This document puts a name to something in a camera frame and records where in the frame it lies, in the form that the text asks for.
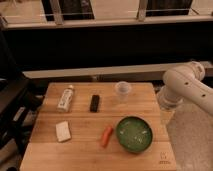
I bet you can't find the white sponge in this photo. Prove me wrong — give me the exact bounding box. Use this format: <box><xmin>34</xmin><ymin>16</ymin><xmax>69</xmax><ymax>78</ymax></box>
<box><xmin>56</xmin><ymin>121</ymin><xmax>71</xmax><ymax>142</ymax></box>

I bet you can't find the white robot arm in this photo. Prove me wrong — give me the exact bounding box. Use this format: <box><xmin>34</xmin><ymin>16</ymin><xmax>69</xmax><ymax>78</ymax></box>
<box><xmin>157</xmin><ymin>61</ymin><xmax>213</xmax><ymax>116</ymax></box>

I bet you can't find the clear plastic cup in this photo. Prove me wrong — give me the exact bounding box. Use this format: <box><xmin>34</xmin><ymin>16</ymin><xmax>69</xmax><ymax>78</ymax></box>
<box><xmin>115</xmin><ymin>81</ymin><xmax>132</xmax><ymax>103</ymax></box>

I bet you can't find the green ceramic bowl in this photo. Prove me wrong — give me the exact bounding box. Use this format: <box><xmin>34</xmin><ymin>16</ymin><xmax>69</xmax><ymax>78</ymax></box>
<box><xmin>116</xmin><ymin>116</ymin><xmax>153</xmax><ymax>154</ymax></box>

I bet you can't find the black rectangular block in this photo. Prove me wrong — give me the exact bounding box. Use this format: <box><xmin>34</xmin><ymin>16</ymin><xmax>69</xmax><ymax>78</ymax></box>
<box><xmin>90</xmin><ymin>95</ymin><xmax>100</xmax><ymax>112</ymax></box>

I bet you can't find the white plastic bottle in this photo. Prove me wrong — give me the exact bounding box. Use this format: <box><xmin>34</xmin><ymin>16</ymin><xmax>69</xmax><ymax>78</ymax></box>
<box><xmin>57</xmin><ymin>85</ymin><xmax>74</xmax><ymax>112</ymax></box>

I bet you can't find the orange carrot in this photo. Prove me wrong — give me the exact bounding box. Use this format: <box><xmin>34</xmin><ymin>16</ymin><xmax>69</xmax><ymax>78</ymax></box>
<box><xmin>101</xmin><ymin>126</ymin><xmax>113</xmax><ymax>147</ymax></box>

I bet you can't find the wooden cutting board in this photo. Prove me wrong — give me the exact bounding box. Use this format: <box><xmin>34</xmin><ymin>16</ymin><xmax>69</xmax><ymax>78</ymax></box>
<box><xmin>20</xmin><ymin>83</ymin><xmax>177</xmax><ymax>171</ymax></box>

